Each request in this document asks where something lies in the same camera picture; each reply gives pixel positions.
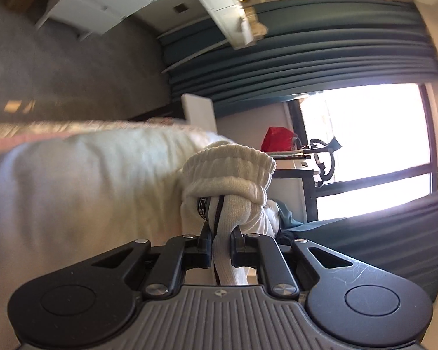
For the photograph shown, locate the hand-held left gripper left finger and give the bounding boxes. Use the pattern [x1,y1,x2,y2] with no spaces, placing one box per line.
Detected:
[91,222,213,298]

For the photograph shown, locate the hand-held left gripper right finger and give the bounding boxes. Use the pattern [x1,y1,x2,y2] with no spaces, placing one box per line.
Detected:
[230,226,353,298]

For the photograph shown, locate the white sweatpants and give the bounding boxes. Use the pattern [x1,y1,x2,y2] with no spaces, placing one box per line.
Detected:
[0,129,280,343]

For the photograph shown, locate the red bag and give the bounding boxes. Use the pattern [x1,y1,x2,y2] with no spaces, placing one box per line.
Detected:
[261,127,296,153]

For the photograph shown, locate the black headphones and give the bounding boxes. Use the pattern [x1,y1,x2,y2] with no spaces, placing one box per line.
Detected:
[308,136,343,187]

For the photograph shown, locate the teal curtain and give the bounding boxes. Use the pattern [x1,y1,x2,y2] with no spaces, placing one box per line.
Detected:
[275,190,438,296]
[161,0,438,117]

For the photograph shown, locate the white panel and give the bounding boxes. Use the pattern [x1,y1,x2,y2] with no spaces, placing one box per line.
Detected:
[181,94,217,136]

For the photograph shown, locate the window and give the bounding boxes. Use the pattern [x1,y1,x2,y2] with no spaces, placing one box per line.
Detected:
[288,83,438,223]

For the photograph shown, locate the white shelf board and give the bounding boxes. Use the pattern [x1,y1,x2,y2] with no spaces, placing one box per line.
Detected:
[182,0,267,50]

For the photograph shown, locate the white cabinet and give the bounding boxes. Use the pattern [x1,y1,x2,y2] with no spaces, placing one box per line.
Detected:
[34,0,190,41]

